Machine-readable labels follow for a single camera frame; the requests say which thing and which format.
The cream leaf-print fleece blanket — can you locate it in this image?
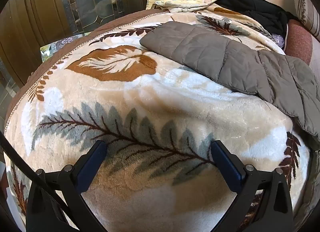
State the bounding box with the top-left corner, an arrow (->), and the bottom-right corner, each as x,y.
4,9 -> 312,232

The striped pillow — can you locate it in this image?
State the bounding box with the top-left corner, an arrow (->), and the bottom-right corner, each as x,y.
291,0 -> 320,42

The black cable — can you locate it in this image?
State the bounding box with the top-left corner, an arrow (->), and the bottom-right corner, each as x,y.
0,134 -> 70,212

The grey quilted jacket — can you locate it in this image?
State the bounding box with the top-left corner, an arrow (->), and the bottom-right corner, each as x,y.
139,21 -> 320,145

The wooden glass-panel cabinet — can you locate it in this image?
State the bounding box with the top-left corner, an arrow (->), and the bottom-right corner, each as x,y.
0,0 -> 150,85

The lilac cloth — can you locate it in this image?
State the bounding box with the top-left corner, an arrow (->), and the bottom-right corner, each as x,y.
274,33 -> 285,47

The black garment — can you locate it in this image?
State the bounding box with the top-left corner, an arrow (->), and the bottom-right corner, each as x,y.
215,0 -> 299,38

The pink bed headboard cushion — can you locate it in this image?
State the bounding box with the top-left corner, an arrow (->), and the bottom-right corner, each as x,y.
285,19 -> 313,64

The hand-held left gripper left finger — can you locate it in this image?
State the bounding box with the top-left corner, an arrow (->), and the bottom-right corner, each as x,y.
26,140 -> 108,232

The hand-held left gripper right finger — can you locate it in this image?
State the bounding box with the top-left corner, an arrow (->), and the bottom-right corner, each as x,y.
211,140 -> 294,232

